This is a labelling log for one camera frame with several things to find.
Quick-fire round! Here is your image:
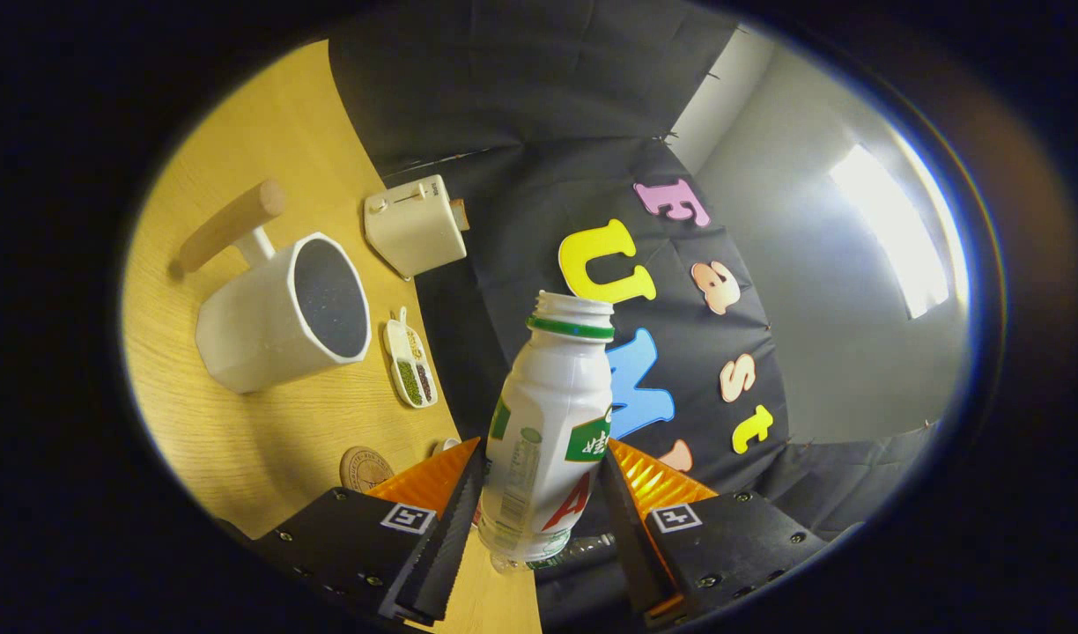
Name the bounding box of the white cup with wooden handle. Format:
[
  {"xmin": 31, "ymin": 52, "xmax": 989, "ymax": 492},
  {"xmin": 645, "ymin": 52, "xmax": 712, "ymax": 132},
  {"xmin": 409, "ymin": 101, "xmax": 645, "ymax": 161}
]
[{"xmin": 171, "ymin": 179, "xmax": 372, "ymax": 394}]

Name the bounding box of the cream toaster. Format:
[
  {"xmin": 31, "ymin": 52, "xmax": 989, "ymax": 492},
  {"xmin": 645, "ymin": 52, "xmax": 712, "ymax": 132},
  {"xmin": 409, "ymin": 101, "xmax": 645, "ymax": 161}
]
[{"xmin": 364, "ymin": 174, "xmax": 469, "ymax": 281}]

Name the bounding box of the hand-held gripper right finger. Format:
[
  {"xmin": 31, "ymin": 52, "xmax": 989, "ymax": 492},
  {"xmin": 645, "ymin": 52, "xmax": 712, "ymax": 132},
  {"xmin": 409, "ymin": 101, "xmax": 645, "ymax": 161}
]
[{"xmin": 597, "ymin": 438, "xmax": 829, "ymax": 630}]

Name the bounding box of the round wooden coaster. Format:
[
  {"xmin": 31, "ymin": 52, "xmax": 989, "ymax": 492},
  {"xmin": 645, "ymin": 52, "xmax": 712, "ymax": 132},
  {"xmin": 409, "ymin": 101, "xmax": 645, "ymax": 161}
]
[{"xmin": 340, "ymin": 446, "xmax": 396, "ymax": 494}]

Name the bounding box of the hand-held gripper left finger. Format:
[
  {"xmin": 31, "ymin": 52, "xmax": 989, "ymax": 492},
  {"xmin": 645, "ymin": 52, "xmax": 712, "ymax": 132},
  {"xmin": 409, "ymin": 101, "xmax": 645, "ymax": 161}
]
[{"xmin": 248, "ymin": 438, "xmax": 489, "ymax": 628}]

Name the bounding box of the small white divided dish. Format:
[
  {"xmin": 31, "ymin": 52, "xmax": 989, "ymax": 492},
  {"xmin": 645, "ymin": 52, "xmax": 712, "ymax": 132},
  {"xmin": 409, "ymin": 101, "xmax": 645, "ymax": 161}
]
[{"xmin": 383, "ymin": 306, "xmax": 439, "ymax": 409}]

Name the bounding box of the white juice bottle green label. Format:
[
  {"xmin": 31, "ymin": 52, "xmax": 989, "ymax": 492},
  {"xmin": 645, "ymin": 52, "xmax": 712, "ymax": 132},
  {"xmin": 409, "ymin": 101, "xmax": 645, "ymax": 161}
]
[{"xmin": 477, "ymin": 291, "xmax": 617, "ymax": 573}]

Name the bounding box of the wooden table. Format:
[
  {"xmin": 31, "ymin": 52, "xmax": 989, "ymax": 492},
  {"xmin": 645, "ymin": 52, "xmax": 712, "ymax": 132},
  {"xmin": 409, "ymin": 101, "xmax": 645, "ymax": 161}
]
[{"xmin": 121, "ymin": 40, "xmax": 544, "ymax": 634}]

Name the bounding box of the clear plastic water bottle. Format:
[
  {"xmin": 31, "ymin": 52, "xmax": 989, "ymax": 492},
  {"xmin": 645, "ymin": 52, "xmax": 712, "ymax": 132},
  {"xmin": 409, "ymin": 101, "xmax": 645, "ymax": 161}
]
[{"xmin": 491, "ymin": 532, "xmax": 619, "ymax": 573}]

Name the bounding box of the ceiling light panel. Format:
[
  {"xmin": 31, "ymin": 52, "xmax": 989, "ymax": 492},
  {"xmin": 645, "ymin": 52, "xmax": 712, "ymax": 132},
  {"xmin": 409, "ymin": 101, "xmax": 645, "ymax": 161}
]
[{"xmin": 828, "ymin": 144, "xmax": 971, "ymax": 320}]

